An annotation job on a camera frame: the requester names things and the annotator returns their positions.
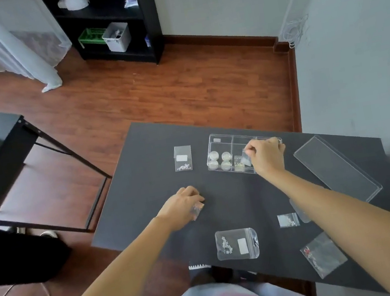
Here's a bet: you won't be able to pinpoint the person's left hand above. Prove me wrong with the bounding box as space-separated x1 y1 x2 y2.
152 184 209 234

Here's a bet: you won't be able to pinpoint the person's right hand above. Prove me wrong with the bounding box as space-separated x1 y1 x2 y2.
244 135 291 180

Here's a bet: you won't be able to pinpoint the small clear zip bag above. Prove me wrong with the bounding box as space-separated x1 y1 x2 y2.
241 147 257 168

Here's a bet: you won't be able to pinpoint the tiny clear bead bag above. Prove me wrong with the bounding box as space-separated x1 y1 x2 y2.
189 201 207 222

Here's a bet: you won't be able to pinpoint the person's left forearm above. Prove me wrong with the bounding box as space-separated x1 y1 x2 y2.
12 214 185 296

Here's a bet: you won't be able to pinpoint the person's right forearm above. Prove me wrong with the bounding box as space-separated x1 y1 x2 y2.
259 150 390 296

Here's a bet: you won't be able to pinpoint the clear plastic organizer box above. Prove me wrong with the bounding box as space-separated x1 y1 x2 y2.
202 123 288 182

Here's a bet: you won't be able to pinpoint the white-labelled small bead bag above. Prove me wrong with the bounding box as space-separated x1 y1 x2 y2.
171 144 195 173

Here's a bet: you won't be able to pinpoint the large clear zip bag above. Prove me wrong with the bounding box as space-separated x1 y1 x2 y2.
214 225 262 264

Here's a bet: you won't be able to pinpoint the small clear bag white beads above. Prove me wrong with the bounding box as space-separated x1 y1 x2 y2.
277 212 301 230

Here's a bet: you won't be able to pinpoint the clear plastic box lid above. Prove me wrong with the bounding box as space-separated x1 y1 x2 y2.
291 126 385 214

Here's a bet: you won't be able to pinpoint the clear bag with red beads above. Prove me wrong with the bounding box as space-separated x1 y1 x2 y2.
298 228 351 282

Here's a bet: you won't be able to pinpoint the black bookshelf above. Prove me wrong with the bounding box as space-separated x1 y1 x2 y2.
39 0 169 82

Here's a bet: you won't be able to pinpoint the white storage bin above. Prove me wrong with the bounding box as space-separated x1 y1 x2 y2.
99 19 134 56

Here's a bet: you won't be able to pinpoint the green plastic basket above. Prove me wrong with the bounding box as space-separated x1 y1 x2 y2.
76 25 110 51

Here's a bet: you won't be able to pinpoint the white dome-shaped cap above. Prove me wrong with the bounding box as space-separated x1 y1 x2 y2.
56 0 91 13

